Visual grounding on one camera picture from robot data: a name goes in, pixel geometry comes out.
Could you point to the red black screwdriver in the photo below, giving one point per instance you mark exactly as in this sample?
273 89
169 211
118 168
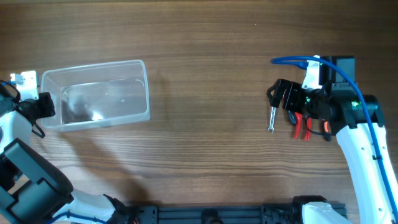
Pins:
292 118

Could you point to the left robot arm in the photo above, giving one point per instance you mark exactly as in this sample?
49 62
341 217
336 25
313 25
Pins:
32 189

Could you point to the small silver wrench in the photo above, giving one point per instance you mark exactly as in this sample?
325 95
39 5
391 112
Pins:
272 119

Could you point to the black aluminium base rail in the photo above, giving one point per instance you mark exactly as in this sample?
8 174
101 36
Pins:
256 214

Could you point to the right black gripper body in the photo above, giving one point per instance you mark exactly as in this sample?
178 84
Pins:
291 98

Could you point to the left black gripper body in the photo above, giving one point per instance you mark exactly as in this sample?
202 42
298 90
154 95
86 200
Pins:
45 104

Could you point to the clear plastic container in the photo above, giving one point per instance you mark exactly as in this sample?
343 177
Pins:
97 95

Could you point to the red handled snips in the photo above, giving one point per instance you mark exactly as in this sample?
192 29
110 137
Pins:
300 124

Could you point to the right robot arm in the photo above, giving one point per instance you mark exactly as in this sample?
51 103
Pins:
330 94

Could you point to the orange black needle-nose pliers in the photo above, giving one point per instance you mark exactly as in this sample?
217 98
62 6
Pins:
325 130

